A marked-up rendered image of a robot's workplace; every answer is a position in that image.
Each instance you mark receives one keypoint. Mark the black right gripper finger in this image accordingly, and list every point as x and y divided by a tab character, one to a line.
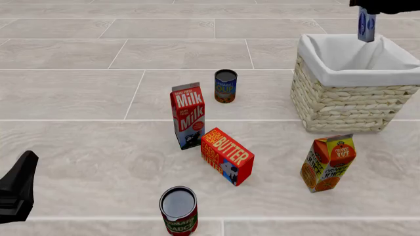
372	5

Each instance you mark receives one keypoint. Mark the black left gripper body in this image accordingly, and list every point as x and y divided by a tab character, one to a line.
13	209

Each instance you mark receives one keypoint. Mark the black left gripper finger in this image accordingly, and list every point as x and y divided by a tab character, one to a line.
23	174

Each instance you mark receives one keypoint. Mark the blue white cream cheese box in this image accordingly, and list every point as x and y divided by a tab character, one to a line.
365	27

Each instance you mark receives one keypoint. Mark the white cloth basket liner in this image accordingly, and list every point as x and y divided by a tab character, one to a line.
331	61

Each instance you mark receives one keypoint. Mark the woven cream wicker basket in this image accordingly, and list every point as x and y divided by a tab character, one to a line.
344	108

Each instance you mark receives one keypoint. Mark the red green tomato sauce can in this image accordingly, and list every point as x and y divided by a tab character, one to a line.
180	211

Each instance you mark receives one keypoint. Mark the orange juice carton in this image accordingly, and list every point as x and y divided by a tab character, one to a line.
329	164

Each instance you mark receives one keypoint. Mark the blue orange soup can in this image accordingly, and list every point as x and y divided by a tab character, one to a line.
225	88

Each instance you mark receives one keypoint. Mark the red milk carton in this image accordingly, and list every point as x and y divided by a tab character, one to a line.
189	113

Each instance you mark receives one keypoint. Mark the red butter box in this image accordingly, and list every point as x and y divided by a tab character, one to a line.
229	155

